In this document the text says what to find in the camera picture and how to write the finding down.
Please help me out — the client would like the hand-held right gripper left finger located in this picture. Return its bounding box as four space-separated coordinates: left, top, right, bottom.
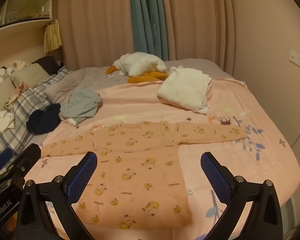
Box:
15 151 98 240

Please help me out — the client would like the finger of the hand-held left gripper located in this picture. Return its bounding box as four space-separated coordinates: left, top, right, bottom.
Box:
0 147 13 173
5 143 42 179

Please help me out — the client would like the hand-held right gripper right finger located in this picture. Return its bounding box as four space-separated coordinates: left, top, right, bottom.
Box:
200 151 283 240

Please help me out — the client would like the orange printed baby shirt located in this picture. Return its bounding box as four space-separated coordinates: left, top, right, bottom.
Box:
41 121 248 230

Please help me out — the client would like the white folded clothes stack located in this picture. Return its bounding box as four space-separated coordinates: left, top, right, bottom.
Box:
157 65 213 114

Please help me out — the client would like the pink printed blanket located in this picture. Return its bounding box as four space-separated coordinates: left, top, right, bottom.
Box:
37 78 300 240

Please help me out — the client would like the white printed cloth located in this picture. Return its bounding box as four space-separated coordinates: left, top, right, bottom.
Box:
0 110 16 141

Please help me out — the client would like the navy crumpled garment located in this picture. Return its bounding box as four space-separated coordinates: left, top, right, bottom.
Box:
26 103 62 135

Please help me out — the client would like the beige patterned small cloth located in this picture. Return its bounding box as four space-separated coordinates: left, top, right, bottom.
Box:
4 94 23 112

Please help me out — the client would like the plaid pillow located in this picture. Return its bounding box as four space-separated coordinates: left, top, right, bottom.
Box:
0 66 70 157

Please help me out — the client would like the grey crumpled garment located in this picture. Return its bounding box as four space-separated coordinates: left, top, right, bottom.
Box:
59 87 102 126

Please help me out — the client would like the black and white plush toy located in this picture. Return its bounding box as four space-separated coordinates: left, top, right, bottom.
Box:
0 66 8 85

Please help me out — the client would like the beige pillow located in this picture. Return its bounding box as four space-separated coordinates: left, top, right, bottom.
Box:
10 63 50 88

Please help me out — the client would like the beige plush toy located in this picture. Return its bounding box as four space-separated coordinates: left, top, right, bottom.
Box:
10 60 29 72

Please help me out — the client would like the dark brown pillow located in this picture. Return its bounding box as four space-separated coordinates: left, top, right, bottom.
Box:
31 56 64 75

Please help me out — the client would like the white duck plush toy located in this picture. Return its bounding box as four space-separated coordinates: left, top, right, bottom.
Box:
105 52 169 84

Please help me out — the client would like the hanging yellow tassel bundle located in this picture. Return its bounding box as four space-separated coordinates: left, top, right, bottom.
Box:
44 19 63 54

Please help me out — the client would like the pink curtain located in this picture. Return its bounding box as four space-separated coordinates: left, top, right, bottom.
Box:
52 0 238 73

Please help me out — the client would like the teal curtain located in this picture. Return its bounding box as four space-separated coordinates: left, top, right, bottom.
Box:
129 0 169 62

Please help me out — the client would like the white wall shelf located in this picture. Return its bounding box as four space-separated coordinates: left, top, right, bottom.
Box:
0 0 54 34

